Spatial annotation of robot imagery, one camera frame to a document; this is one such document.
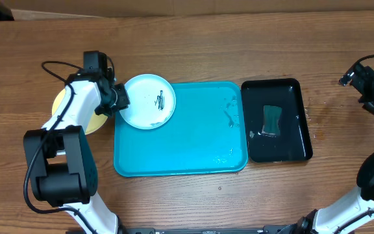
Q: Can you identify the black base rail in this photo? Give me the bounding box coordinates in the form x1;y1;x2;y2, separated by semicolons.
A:
118;224;297;234

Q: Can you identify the black plastic tray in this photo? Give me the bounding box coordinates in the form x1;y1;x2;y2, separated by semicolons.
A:
241;78;313;163

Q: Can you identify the teal plastic tray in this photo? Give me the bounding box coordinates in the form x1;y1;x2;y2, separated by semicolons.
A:
113;81;248;177

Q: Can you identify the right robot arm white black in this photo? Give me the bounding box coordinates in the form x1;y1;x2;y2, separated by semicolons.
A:
280;55;374;233

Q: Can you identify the yellow plate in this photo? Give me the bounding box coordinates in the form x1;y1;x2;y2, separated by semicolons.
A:
51;89;108;135

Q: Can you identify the light blue plate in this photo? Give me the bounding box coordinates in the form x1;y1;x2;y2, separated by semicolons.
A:
119;74;177;130

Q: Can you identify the green scrubbing sponge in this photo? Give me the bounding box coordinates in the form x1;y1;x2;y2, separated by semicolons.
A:
262;105;282;137

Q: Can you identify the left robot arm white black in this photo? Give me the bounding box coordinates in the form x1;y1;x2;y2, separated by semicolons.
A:
23;71;129;233

